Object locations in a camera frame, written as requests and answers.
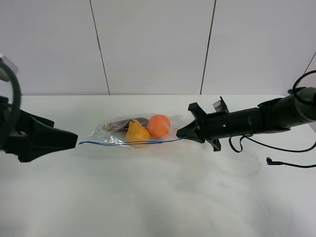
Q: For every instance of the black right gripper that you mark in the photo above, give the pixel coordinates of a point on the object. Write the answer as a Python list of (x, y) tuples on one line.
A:
[(205, 127)]

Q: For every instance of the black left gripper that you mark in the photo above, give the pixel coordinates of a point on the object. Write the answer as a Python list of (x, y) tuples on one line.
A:
[(34, 136)]

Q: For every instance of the clear zip bag blue seal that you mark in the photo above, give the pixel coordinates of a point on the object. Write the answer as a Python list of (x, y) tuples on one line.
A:
[(101, 136)]

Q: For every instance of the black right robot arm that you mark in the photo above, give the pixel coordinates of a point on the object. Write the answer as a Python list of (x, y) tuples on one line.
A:
[(274, 116)]

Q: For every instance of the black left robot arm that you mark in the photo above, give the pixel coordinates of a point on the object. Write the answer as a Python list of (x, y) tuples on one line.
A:
[(10, 98)]

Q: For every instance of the orange fruit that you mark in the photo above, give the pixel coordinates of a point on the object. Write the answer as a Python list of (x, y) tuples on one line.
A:
[(159, 126)]

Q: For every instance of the yellow pear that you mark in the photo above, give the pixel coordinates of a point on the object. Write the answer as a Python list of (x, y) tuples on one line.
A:
[(137, 135)]

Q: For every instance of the dark purple eggplant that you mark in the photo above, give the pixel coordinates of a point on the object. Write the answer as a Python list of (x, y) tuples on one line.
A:
[(124, 124)]

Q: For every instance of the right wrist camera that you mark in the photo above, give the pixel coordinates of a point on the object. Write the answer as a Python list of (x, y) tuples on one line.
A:
[(220, 106)]

